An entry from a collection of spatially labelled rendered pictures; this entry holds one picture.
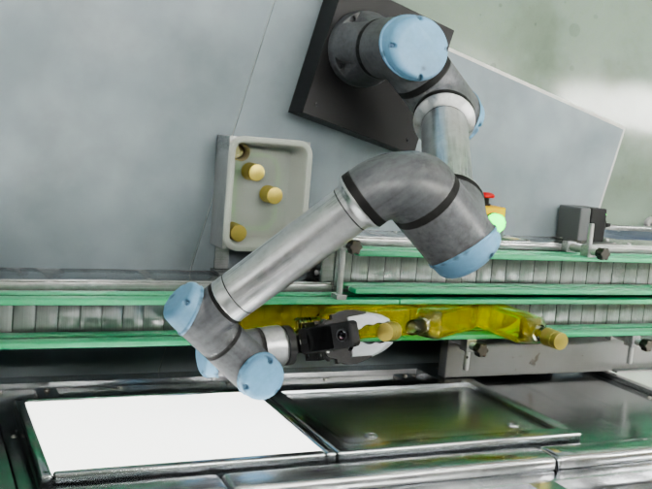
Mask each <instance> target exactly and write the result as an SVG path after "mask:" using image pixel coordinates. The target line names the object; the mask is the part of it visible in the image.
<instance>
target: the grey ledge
mask: <svg viewBox="0 0 652 489"><path fill-rule="evenodd" d="M476 342H477V343H485V344H487V348H488V349H489V351H488V352H487V353H486V356H485V357H483V356H481V357H478V356H476V355H474V352H471V355H470V363H469V369H468V370H467V371H464V370H463V364H464V355H465V351H464V350H461V349H460V344H458V343H446V342H444V341H443V340H441V344H440V362H439V371H438V375H440V376H442V377H444V378H448V377H471V376H493V375H537V374H559V373H582V372H604V371H613V372H616V373H636V372H652V351H643V350H641V347H634V355H633V363H632V364H627V357H628V349H629V347H628V346H627V345H624V341H621V340H609V339H606V338H605V337H568V344H567V346H566V347H565V348H564V349H562V350H558V349H555V348H552V347H550V346H547V345H544V344H542V343H540V344H521V343H517V342H513V341H511V340H508V339H478V340H476Z"/></svg>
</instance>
